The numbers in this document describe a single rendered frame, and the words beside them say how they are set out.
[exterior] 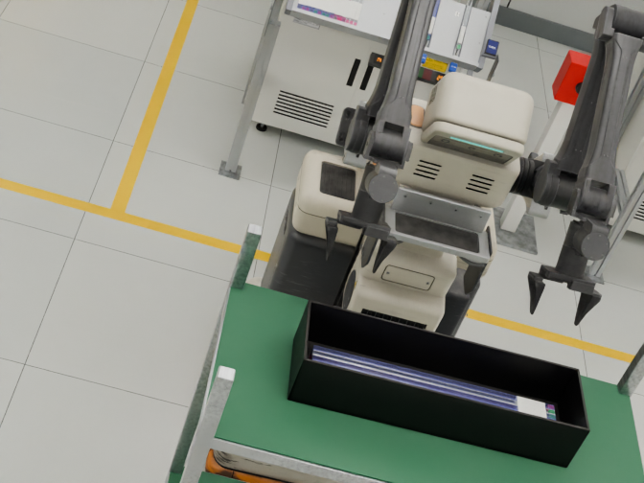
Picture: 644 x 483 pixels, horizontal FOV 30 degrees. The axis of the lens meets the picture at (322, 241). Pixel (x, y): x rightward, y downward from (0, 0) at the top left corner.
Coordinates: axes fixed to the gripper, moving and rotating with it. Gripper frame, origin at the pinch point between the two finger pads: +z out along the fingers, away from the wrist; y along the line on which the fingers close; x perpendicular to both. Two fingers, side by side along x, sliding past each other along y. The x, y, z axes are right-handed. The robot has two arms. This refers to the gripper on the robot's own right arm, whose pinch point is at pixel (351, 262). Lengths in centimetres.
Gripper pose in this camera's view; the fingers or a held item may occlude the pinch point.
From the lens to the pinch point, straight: 238.9
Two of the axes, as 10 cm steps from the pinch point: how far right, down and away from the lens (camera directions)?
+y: 9.5, 2.6, 1.5
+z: -2.8, 9.4, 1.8
